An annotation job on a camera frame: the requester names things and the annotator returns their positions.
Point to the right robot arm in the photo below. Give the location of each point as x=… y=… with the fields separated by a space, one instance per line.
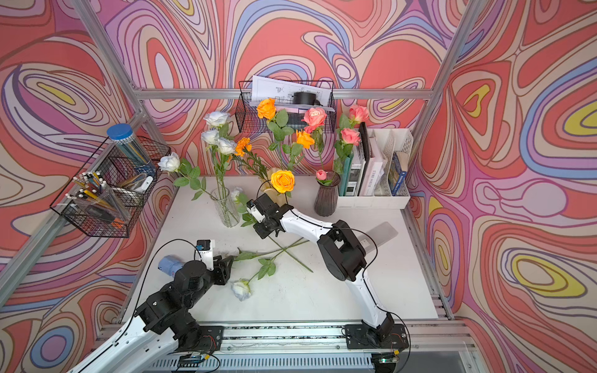
x=344 y=257

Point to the pen cup with pens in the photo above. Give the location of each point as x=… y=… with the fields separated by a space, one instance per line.
x=97 y=199

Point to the pink tulip flower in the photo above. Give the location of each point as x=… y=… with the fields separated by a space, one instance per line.
x=322 y=178

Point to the blue paperback book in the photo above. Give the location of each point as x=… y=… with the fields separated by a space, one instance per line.
x=398 y=171

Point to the black tape roll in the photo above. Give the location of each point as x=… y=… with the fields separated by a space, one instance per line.
x=305 y=98

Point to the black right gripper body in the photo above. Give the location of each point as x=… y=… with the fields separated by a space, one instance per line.
x=263 y=227

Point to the white plastic file organizer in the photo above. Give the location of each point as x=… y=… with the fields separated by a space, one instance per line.
x=391 y=140

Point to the metal base rail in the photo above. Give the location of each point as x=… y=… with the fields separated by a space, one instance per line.
x=262 y=346

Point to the clear glass vase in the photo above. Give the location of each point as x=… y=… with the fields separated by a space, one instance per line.
x=225 y=207

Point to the large white rose flower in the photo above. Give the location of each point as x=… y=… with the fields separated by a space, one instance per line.
x=186 y=175

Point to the black wire side basket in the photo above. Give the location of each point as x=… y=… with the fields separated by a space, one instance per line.
x=131 y=187

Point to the purple ribbed glass vase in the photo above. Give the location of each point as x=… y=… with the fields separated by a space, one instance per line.
x=326 y=201

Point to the yellow fluted glass vase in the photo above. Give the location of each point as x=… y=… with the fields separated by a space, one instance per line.
x=271 y=192

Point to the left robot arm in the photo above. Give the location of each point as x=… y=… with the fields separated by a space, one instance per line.
x=162 y=324

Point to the black wire wall basket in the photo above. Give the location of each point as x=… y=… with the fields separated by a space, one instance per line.
x=248 y=120

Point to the white pink book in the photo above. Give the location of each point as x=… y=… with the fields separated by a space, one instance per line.
x=374 y=166

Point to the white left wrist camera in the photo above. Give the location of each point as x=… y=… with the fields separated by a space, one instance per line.
x=204 y=249

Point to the orange marigold flower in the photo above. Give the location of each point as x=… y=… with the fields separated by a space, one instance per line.
x=249 y=160

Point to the white paper sheets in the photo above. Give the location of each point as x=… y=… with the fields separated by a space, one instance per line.
x=282 y=91

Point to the tall white rose flower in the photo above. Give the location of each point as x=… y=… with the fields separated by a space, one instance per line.
x=221 y=145

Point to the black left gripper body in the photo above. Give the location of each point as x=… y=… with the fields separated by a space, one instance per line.
x=218 y=276

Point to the orange rose flower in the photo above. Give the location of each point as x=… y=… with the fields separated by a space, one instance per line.
x=276 y=121
x=295 y=151

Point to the large pink rose flower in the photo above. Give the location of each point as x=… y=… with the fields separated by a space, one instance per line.
x=315 y=119

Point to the blue lid pencil jar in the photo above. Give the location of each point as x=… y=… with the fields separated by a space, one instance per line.
x=128 y=143

